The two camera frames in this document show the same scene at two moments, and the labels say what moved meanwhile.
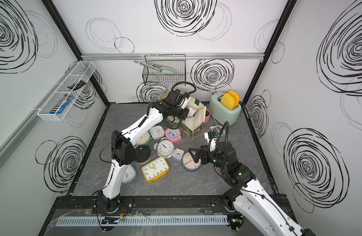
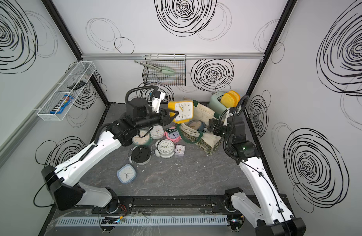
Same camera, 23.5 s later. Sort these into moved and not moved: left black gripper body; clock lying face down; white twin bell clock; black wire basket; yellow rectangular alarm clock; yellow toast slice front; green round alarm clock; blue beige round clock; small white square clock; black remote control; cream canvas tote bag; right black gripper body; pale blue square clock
Moved: cream canvas tote bag; blue beige round clock; left black gripper body; yellow rectangular alarm clock; small white square clock; right black gripper body
Not moved: green round alarm clock; yellow toast slice front; clock lying face down; pale blue square clock; white twin bell clock; black wire basket; black remote control
